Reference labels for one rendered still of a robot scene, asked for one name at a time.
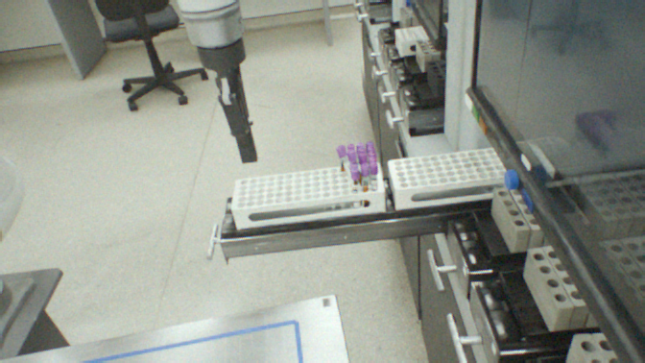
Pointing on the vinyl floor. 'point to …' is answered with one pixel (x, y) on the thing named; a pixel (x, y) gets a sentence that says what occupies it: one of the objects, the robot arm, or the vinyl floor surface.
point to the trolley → (224, 339)
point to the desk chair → (142, 17)
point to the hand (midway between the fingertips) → (246, 145)
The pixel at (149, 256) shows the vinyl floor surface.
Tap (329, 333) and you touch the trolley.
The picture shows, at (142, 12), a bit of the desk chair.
